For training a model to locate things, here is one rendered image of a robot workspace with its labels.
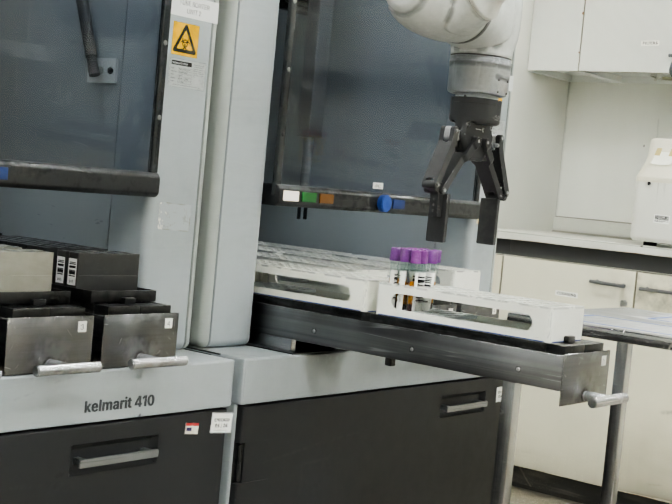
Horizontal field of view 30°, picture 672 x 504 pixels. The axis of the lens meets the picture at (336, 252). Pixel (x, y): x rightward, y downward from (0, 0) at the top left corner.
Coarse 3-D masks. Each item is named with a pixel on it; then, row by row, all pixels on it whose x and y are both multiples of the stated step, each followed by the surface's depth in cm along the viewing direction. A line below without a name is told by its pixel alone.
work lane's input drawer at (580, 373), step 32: (256, 320) 201; (288, 320) 197; (320, 320) 193; (352, 320) 189; (384, 320) 186; (384, 352) 185; (416, 352) 182; (448, 352) 178; (480, 352) 175; (512, 352) 172; (544, 352) 169; (576, 352) 170; (608, 352) 177; (544, 384) 169; (576, 384) 170
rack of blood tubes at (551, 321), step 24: (384, 288) 187; (408, 288) 185; (432, 288) 185; (456, 288) 190; (384, 312) 187; (408, 312) 185; (432, 312) 187; (456, 312) 190; (528, 312) 172; (552, 312) 170; (576, 312) 175; (528, 336) 172; (552, 336) 171; (576, 336) 176
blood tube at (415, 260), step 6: (414, 252) 184; (420, 252) 184; (414, 258) 184; (420, 258) 185; (414, 264) 184; (414, 270) 185; (414, 276) 185; (414, 282) 185; (408, 300) 185; (414, 300) 185; (408, 306) 185; (414, 306) 185
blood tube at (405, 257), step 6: (402, 252) 186; (408, 252) 185; (402, 258) 186; (408, 258) 186; (402, 264) 186; (408, 264) 186; (402, 270) 186; (402, 276) 186; (402, 282) 186; (402, 294) 186; (402, 300) 186; (396, 306) 187; (402, 306) 186
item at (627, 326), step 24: (600, 312) 225; (624, 312) 230; (648, 312) 235; (600, 336) 198; (624, 336) 195; (648, 336) 193; (624, 360) 240; (504, 384) 208; (624, 384) 241; (504, 408) 208; (624, 408) 242; (504, 432) 208; (504, 456) 208; (504, 480) 208
